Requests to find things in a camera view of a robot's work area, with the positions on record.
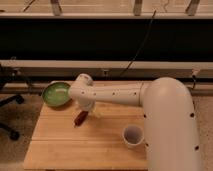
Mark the red pepper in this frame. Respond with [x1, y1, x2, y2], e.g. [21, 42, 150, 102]
[74, 111, 88, 126]

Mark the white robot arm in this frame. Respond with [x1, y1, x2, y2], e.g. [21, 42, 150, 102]
[69, 74, 203, 171]

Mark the green bowl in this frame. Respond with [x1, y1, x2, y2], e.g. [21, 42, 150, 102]
[42, 82, 70, 107]

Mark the black office chair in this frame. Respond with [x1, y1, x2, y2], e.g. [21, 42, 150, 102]
[0, 64, 25, 141]

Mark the black hanging cable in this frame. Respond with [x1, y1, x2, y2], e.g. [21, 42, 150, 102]
[118, 9, 157, 77]

